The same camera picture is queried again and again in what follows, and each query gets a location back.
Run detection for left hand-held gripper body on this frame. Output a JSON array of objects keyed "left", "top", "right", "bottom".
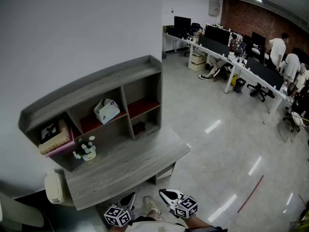
[{"left": 103, "top": 192, "right": 136, "bottom": 227}]

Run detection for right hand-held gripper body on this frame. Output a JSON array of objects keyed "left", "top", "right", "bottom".
[{"left": 158, "top": 188, "right": 198, "bottom": 219}]

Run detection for white tissues pack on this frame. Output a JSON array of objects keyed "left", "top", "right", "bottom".
[{"left": 94, "top": 98, "right": 121, "bottom": 125}]

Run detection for grey wooden shelf desk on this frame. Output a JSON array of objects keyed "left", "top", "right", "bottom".
[{"left": 18, "top": 54, "right": 163, "bottom": 173}]

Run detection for person's right forearm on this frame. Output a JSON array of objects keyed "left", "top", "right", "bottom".
[{"left": 187, "top": 214, "right": 218, "bottom": 229}]

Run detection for grey wood-grain table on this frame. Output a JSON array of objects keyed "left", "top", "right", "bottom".
[{"left": 64, "top": 126, "right": 191, "bottom": 211}]

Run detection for small dark box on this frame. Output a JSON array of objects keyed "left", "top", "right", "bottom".
[{"left": 132, "top": 121, "right": 146, "bottom": 135}]

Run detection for long white office desk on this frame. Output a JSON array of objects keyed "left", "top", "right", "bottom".
[{"left": 162, "top": 31, "right": 293, "bottom": 116}]

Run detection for dark desk partition panel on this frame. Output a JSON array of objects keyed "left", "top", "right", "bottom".
[
  {"left": 198, "top": 35, "right": 230, "bottom": 58},
  {"left": 245, "top": 57, "right": 284, "bottom": 90}
]

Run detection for person's white shirt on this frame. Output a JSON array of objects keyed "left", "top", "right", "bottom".
[{"left": 125, "top": 220, "right": 189, "bottom": 232}]

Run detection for white flowers in pot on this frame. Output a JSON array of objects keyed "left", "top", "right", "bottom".
[{"left": 72, "top": 138, "right": 97, "bottom": 161}]

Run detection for pink book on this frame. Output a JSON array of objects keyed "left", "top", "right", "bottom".
[{"left": 44, "top": 127, "right": 75, "bottom": 158}]

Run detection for thick beige book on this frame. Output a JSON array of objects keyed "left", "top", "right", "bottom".
[{"left": 38, "top": 119, "right": 70, "bottom": 155}]

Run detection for cream chair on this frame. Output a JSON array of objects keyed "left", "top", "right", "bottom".
[{"left": 0, "top": 192, "right": 45, "bottom": 232}]

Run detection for black waste bin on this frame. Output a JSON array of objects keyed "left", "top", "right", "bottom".
[{"left": 233, "top": 77, "right": 247, "bottom": 94}]

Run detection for black office chair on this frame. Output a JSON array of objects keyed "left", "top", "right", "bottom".
[{"left": 246, "top": 82, "right": 276, "bottom": 103}]

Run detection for cream storage box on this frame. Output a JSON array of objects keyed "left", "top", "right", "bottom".
[
  {"left": 192, "top": 52, "right": 207, "bottom": 64},
  {"left": 190, "top": 61, "right": 207, "bottom": 72}
]

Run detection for laptop with stickers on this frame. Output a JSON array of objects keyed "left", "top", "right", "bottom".
[{"left": 228, "top": 39, "right": 247, "bottom": 55}]

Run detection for wide black monitor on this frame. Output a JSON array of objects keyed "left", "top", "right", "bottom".
[{"left": 204, "top": 24, "right": 231, "bottom": 45}]

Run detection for grey electrical panel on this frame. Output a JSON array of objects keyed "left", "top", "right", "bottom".
[{"left": 208, "top": 0, "right": 221, "bottom": 17}]

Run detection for white cable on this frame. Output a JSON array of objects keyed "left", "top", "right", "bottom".
[{"left": 40, "top": 209, "right": 55, "bottom": 232}]

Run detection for black picture frame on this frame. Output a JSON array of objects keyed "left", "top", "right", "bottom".
[{"left": 39, "top": 122, "right": 61, "bottom": 145}]

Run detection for wire frame stool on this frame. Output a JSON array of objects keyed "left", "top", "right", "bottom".
[{"left": 277, "top": 112, "right": 309, "bottom": 144}]

